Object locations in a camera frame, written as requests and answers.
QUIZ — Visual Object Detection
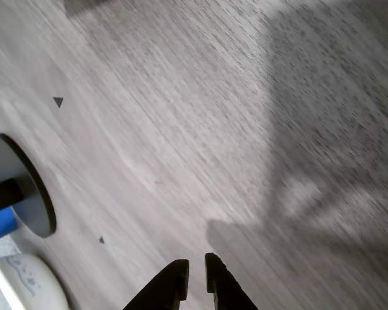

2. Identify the white plate blue floral print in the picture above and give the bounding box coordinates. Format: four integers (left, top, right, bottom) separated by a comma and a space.
0, 253, 69, 310

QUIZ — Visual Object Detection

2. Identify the black stand pole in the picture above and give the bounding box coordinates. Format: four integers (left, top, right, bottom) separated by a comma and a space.
0, 178, 26, 216

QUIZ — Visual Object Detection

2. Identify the blue block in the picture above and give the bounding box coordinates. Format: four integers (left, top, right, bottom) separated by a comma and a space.
0, 180, 19, 245

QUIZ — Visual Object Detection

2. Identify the dark round stand base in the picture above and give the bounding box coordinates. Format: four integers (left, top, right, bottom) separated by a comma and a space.
0, 132, 58, 239

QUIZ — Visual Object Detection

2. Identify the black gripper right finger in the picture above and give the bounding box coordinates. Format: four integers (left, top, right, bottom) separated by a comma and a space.
204, 252, 259, 310

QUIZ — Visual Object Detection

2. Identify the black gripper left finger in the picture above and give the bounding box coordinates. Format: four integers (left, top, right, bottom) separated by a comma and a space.
122, 258, 190, 310

